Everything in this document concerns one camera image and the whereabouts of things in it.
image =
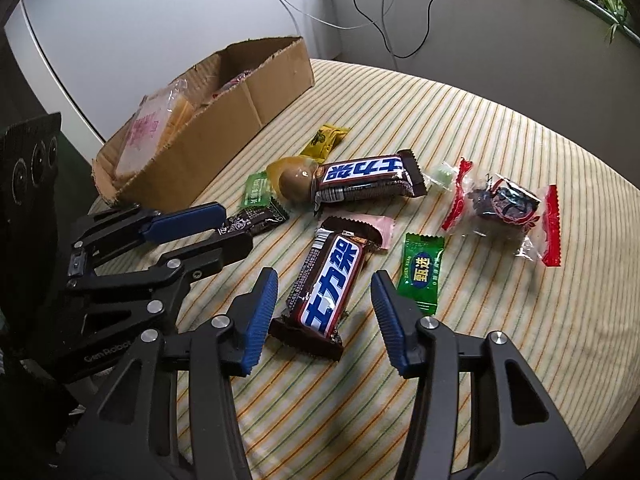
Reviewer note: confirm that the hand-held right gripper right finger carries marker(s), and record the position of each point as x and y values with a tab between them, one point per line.
392	325

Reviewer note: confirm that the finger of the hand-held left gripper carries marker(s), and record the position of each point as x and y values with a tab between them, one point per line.
220	252
185	220

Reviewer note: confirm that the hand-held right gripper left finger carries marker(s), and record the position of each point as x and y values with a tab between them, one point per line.
257	322

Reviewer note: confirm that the small black packet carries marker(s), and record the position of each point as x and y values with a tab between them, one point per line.
260	220

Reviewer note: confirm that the green candy packet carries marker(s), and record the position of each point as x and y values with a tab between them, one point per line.
420	275

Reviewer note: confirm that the cardboard box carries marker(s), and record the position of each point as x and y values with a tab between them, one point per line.
200	160

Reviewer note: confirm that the small green packet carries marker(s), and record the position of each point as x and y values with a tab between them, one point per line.
256	190

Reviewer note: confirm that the brown chocolate bar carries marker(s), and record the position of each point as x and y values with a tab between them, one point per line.
365	172
325	285

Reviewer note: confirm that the pink snack packet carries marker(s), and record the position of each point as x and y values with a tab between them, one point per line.
385	230

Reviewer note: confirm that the brown egg snack packet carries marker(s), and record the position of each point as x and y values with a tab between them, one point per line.
295	180

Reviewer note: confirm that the light green candy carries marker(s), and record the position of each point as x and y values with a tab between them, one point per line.
442	176

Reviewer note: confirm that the clear red-edged prune packet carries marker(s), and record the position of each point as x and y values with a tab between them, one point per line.
505	205

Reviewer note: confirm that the sliced bread packet pink print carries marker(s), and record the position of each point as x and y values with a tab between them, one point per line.
142	132

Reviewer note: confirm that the striped bed sheet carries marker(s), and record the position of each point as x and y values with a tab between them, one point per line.
500	360

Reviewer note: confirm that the small red packet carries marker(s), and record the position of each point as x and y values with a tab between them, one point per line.
234	82

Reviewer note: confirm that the yellow candy packet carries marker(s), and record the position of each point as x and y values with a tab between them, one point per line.
322	141

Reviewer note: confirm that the green potted plant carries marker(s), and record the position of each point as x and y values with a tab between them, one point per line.
612	2

